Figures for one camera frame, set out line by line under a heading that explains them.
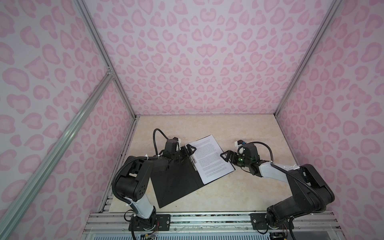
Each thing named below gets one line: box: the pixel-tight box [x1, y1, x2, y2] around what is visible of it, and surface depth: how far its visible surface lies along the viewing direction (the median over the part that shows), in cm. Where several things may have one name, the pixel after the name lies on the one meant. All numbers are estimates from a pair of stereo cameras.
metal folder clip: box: [189, 155, 197, 172], surface depth 95 cm
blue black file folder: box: [151, 150, 236, 209], surface depth 87 cm
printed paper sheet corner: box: [189, 134, 235, 185], surface depth 95 cm
